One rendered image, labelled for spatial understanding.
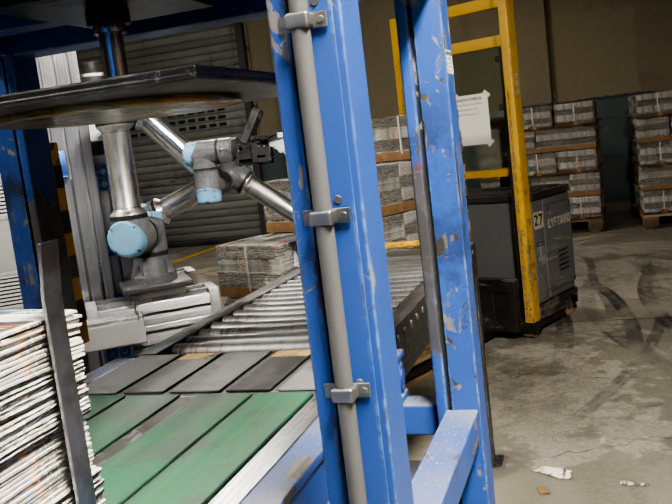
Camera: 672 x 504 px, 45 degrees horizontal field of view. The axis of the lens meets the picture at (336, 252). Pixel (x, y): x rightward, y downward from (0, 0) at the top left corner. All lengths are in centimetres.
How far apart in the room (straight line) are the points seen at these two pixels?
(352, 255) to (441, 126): 61
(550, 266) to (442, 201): 343
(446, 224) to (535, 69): 856
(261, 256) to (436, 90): 196
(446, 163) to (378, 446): 66
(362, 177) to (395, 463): 32
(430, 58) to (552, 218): 349
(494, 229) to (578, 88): 542
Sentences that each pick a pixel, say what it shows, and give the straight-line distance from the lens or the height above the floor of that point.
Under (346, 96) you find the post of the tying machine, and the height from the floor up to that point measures 125.
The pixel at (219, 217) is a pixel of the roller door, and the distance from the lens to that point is 1117.
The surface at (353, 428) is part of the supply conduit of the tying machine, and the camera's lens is 89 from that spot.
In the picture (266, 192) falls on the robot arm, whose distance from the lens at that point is 310.
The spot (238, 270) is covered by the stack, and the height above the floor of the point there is 72.
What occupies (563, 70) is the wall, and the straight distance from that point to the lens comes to 1005.
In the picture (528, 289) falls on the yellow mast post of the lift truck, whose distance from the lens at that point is 457.
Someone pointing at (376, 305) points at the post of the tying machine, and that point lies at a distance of 87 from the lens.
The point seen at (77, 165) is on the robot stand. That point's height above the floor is 123.
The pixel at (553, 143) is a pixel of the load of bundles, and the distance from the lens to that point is 842.
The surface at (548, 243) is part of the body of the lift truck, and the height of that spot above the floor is 48.
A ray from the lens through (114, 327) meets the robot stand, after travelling 261.
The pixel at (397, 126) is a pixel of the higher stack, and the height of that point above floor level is 124.
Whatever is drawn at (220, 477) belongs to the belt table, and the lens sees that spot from 110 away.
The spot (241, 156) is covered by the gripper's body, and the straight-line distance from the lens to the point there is 250.
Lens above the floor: 121
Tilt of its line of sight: 8 degrees down
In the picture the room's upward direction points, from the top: 7 degrees counter-clockwise
